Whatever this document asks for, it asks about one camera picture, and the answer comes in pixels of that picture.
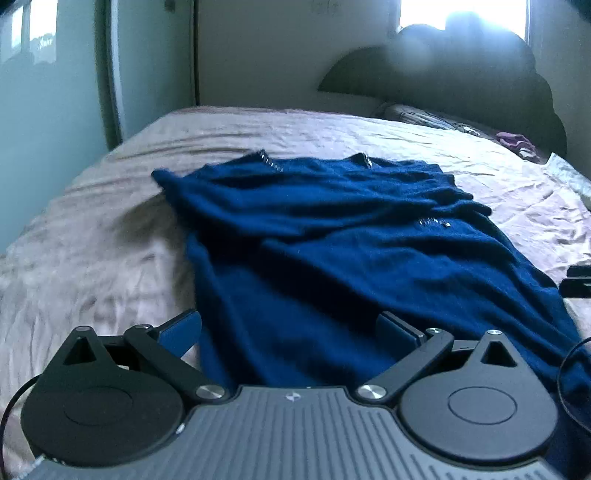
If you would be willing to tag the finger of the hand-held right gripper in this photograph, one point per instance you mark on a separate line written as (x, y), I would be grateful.
(577, 287)

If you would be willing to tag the patterned pillow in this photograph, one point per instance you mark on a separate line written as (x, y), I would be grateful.
(429, 117)

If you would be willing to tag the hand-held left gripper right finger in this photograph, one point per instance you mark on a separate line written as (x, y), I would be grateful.
(396, 336)

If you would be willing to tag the dark scalloped headboard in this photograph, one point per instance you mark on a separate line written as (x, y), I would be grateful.
(461, 74)

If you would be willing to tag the glass door wardrobe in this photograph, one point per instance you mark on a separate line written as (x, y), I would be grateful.
(51, 115)

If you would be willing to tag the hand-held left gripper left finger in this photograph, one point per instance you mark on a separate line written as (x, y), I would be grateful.
(180, 333)

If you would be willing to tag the bright window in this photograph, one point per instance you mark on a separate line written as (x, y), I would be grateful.
(461, 14)

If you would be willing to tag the bed with pink sheet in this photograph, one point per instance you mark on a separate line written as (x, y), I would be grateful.
(115, 221)

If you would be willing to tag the white cloth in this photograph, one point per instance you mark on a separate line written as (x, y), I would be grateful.
(572, 177)

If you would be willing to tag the blue beaded v-neck sweater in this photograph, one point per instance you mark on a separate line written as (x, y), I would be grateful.
(323, 258)

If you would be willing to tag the purple cloth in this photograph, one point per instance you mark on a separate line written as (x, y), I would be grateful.
(517, 143)

